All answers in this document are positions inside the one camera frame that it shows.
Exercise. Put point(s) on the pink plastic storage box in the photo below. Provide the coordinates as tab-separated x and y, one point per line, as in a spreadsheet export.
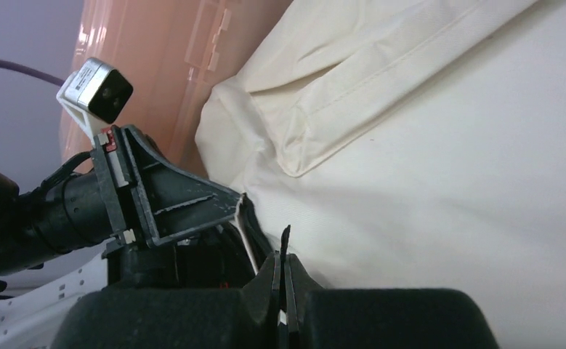
173	53

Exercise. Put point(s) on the beige canvas backpack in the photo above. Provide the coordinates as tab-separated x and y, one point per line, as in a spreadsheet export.
410	144

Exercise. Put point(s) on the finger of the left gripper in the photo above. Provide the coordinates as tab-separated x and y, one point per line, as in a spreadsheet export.
172	204

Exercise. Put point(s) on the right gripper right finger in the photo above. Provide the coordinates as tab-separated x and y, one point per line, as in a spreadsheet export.
374	318

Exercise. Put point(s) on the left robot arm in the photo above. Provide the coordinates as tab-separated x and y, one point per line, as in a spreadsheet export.
17	242

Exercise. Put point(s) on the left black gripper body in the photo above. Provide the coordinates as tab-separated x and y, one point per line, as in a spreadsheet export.
98	195

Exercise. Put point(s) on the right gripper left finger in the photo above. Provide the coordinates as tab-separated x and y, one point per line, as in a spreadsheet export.
177	318

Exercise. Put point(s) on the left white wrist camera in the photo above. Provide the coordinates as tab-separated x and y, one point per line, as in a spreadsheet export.
94	96

